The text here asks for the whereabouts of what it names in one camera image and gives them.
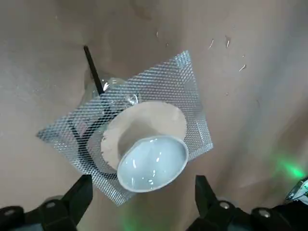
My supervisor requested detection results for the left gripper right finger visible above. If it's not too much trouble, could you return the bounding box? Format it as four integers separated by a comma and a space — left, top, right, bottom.
190, 175, 308, 231

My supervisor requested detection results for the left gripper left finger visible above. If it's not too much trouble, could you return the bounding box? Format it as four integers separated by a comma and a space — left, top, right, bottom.
0, 174, 94, 231

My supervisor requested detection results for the small white crucible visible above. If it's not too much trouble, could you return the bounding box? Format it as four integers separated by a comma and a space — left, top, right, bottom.
117, 134, 189, 193

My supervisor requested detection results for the round beige ceramic pad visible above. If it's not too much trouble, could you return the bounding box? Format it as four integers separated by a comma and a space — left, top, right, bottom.
100, 101, 188, 170

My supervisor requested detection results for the small clear glass vessel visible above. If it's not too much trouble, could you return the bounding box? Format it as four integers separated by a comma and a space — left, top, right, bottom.
83, 76, 141, 108

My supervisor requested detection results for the black wire tripod stand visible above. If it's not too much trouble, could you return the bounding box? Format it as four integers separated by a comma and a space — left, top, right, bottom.
69, 45, 116, 174

